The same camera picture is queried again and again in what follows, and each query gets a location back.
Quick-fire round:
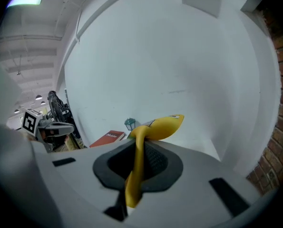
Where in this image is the red hardcover book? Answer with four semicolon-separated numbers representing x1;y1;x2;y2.
89;130;127;149

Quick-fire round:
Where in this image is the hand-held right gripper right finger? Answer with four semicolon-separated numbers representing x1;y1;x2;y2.
131;139;261;221

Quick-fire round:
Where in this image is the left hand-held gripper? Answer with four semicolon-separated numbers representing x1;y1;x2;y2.
21;108;75;152

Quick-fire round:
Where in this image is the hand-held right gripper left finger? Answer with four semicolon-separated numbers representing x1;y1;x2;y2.
31;138;138;218

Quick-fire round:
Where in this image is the black standing fan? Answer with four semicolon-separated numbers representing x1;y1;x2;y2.
47;90;81;140

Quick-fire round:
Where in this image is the small green lantern lamp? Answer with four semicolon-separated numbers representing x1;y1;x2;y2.
124;117;136;132

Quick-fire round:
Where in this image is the rectangular ceiling light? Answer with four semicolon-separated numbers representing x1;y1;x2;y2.
6;0;44;9

